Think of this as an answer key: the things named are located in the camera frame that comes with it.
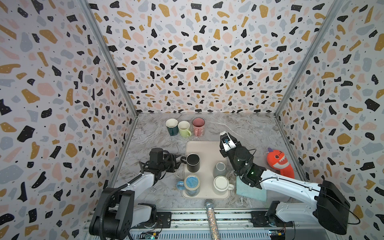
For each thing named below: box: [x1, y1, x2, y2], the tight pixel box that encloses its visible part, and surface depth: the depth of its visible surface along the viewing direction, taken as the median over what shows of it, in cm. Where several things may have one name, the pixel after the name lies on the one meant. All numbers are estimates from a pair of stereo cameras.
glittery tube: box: [205, 200, 221, 240], surface depth 73 cm
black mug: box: [180, 153, 201, 173], surface depth 89 cm
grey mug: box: [212, 162, 228, 178], surface depth 84 cm
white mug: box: [213, 175, 235, 192], surface depth 80 cm
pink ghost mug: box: [192, 117, 206, 137], surface depth 103 cm
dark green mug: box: [165, 118, 179, 137], surface depth 104 cm
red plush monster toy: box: [267, 147, 295, 179], surface depth 89 cm
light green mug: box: [178, 120, 192, 138], surface depth 105 cm
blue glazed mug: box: [176, 175, 201, 197], surface depth 77 cm
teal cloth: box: [236, 174, 267, 202], surface depth 83 cm
